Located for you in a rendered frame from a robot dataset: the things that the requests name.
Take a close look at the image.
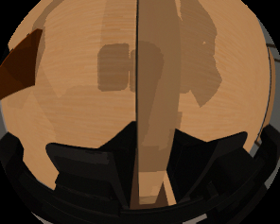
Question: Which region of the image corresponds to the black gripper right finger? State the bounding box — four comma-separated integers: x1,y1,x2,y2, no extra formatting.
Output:
166,129,248,204

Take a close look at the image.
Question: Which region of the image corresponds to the long brown wooden rail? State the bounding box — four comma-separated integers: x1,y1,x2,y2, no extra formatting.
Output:
135,0,182,204

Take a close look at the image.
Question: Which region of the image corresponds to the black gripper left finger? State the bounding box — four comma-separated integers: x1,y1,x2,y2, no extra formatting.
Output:
45,120,136,210

